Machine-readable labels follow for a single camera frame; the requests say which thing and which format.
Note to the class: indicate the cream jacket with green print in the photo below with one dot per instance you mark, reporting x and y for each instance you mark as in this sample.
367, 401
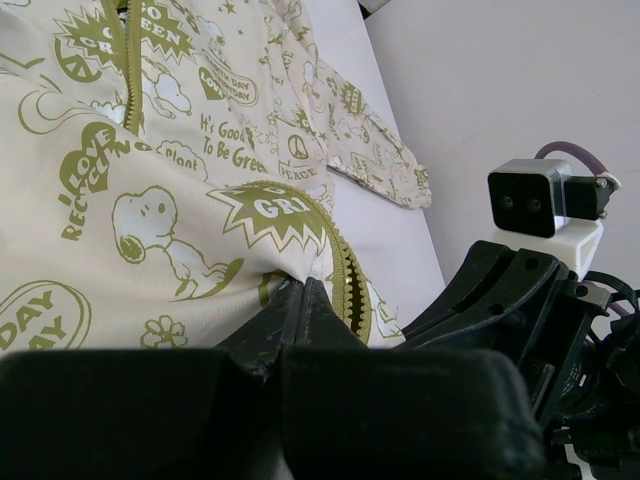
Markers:
165, 166

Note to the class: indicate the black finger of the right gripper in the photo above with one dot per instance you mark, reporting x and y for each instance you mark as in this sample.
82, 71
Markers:
496, 300

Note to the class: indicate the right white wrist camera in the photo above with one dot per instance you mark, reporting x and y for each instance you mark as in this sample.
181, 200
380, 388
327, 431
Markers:
541, 205

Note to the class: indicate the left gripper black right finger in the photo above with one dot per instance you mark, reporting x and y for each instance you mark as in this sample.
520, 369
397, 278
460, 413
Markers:
351, 412

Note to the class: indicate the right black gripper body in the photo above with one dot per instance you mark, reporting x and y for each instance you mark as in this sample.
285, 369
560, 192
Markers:
583, 371

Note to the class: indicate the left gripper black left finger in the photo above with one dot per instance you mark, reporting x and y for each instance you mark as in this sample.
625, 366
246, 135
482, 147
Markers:
140, 414

